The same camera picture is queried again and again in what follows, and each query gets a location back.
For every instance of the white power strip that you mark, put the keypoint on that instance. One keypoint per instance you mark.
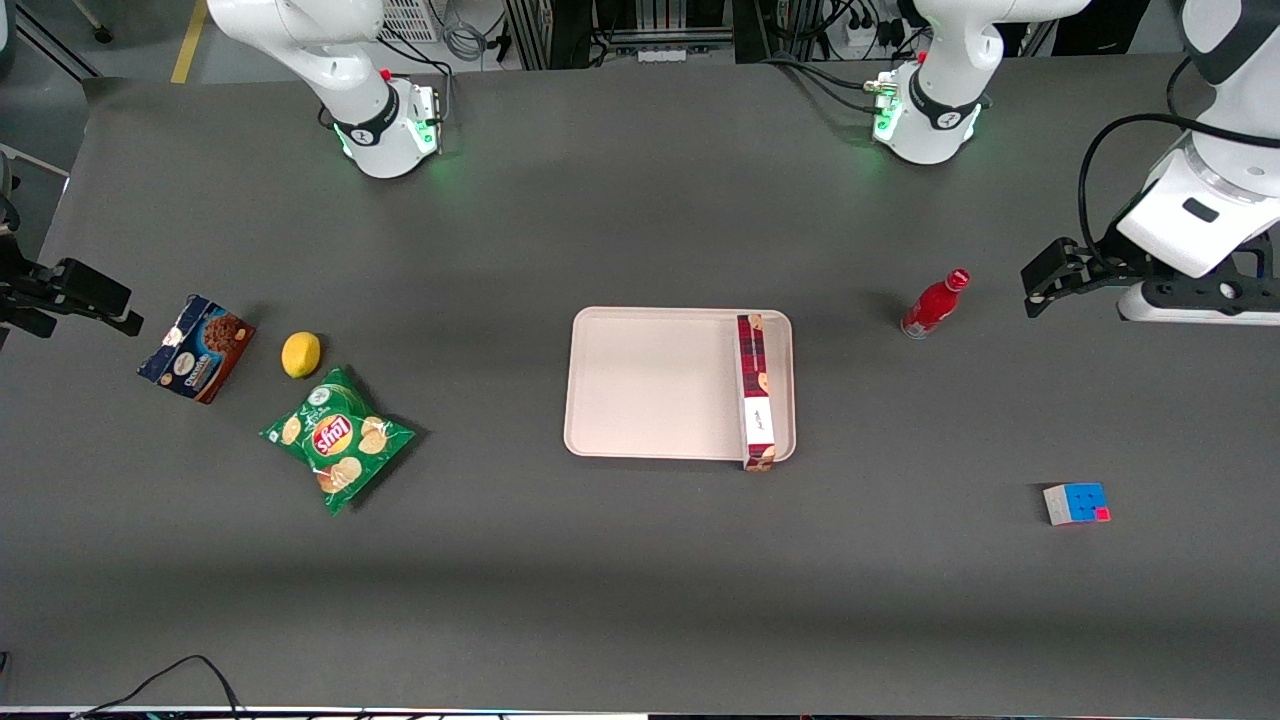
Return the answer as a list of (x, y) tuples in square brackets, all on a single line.
[(662, 54)]

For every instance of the black equipment rack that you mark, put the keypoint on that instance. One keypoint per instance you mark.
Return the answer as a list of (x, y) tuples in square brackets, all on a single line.
[(570, 30)]

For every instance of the blue chocolate cookie box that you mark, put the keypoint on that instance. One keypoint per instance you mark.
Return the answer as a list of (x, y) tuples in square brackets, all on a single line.
[(195, 350)]

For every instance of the red plaid cookie box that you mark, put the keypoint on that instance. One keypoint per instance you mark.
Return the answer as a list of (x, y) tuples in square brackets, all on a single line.
[(757, 400)]

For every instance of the colourful puzzle cube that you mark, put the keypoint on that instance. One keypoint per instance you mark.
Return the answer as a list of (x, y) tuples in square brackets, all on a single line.
[(1078, 503)]

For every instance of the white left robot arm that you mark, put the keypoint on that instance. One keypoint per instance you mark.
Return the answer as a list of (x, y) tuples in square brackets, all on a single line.
[(935, 120)]

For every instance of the green chips bag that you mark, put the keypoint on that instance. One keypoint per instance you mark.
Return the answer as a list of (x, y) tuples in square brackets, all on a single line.
[(338, 440)]

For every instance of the white perforated box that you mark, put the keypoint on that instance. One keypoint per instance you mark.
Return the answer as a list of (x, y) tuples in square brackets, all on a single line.
[(410, 18)]

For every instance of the yellow lemon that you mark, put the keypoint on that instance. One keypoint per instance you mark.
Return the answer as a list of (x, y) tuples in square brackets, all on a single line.
[(301, 355)]

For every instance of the red bottle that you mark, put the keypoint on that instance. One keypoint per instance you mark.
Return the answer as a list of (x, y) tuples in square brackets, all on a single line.
[(930, 308)]

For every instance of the pale pink rectangular tray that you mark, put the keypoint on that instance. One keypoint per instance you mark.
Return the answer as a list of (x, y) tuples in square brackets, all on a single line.
[(650, 385)]

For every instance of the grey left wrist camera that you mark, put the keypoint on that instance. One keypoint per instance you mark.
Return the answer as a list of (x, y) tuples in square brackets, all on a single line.
[(1200, 301)]

